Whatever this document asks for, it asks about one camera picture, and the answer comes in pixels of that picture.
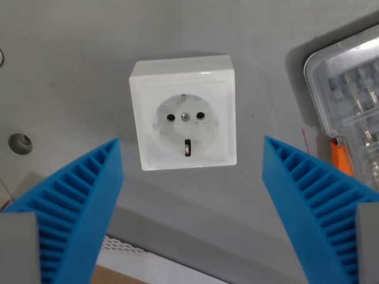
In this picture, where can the clear plastic parts case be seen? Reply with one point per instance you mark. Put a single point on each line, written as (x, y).
(349, 97)

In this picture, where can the white wall socket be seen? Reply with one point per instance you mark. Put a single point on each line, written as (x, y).
(148, 88)

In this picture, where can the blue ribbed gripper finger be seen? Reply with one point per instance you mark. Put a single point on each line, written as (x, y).
(290, 189)
(89, 201)

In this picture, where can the orange plastic piece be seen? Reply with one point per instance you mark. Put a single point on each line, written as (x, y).
(340, 156)

